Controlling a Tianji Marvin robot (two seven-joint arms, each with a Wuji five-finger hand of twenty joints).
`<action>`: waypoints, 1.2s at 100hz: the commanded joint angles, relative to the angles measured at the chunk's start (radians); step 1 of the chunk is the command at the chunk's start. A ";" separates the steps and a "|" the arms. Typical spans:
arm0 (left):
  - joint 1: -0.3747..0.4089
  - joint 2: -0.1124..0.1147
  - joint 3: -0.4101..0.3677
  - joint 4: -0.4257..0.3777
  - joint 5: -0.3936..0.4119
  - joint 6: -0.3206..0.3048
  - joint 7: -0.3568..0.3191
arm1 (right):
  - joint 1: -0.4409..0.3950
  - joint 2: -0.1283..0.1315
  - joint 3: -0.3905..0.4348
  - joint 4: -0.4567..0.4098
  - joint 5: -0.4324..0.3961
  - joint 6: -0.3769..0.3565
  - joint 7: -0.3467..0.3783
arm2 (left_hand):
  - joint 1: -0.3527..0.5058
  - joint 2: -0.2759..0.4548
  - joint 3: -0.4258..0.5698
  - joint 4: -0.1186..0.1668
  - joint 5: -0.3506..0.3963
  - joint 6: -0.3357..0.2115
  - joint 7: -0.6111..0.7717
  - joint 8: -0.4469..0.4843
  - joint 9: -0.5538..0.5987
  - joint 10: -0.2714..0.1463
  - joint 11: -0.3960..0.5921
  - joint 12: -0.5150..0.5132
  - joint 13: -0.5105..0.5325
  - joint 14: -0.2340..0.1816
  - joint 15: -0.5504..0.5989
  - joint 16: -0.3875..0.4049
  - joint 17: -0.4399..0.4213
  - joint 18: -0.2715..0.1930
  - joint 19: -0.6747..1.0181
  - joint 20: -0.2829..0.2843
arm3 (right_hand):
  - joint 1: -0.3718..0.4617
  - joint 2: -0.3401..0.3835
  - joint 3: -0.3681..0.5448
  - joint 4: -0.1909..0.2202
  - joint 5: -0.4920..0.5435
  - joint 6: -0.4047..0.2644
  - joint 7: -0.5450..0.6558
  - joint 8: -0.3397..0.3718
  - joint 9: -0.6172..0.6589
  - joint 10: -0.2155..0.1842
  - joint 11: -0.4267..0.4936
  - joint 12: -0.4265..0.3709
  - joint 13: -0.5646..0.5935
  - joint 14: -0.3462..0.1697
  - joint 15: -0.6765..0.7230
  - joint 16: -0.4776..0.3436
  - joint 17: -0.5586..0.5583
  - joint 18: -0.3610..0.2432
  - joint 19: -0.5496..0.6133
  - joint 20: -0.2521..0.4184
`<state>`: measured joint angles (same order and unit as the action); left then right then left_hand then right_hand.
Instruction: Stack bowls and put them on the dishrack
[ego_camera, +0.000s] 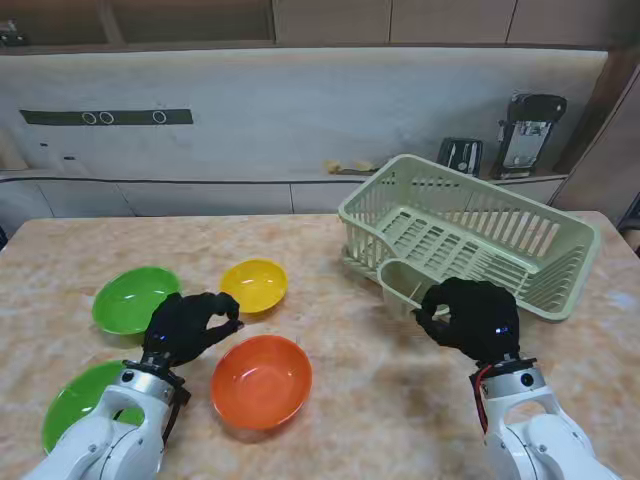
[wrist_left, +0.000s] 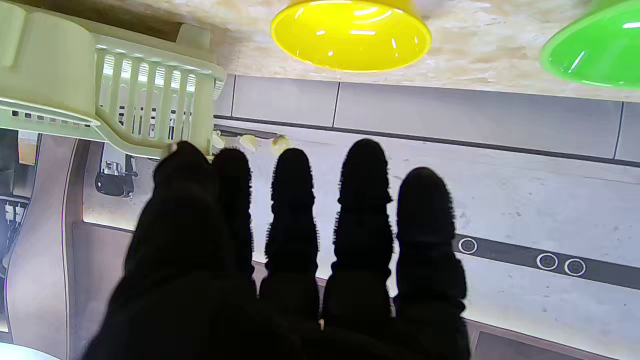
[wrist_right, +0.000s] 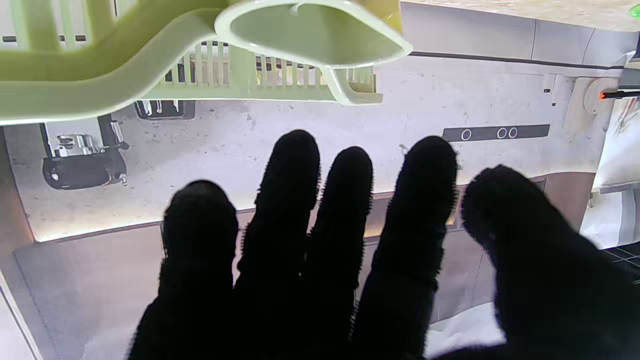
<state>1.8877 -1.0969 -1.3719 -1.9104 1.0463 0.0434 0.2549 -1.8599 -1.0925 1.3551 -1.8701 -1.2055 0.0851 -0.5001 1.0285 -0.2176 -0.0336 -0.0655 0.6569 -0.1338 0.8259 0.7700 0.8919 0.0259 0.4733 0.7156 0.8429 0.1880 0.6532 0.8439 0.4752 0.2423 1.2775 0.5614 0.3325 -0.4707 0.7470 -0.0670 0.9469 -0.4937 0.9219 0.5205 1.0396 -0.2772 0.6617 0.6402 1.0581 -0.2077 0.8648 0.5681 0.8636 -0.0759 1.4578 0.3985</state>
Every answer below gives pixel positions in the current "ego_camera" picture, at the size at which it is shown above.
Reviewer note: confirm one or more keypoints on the dark flat serving board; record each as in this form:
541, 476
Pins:
357, 172

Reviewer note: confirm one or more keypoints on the small white box black mark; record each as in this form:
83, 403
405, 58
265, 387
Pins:
46, 155
70, 164

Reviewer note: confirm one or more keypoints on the brown wooden side panel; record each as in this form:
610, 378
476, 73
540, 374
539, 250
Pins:
600, 150

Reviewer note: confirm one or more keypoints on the black wall socket rail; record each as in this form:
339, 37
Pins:
60, 117

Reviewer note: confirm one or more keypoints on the small dark shelf gadget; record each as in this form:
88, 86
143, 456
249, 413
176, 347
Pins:
12, 32

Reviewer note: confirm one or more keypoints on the white counter cabinet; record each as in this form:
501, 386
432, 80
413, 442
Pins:
200, 197

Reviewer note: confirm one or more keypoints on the black toaster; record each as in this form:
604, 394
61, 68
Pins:
460, 155

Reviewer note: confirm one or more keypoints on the wooden wall cabinet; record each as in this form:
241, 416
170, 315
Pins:
330, 20

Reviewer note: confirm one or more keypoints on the orange plastic bowl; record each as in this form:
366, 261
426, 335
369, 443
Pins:
260, 385

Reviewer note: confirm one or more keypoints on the black silver coffee machine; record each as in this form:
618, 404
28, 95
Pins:
530, 135

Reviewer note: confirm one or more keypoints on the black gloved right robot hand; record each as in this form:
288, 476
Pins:
480, 320

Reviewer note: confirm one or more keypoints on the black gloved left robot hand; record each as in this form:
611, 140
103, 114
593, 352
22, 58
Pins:
180, 325

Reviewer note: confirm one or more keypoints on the yellow plastic bowl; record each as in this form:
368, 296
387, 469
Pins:
255, 285

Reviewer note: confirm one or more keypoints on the small yellow food piece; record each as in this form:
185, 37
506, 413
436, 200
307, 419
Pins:
333, 166
363, 164

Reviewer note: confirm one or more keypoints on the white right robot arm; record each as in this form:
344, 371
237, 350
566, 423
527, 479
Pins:
520, 395

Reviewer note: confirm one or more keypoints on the green plastic bowl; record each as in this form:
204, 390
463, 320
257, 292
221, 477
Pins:
75, 400
125, 300

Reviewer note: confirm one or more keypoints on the light green plastic dish rack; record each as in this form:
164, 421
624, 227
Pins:
395, 290

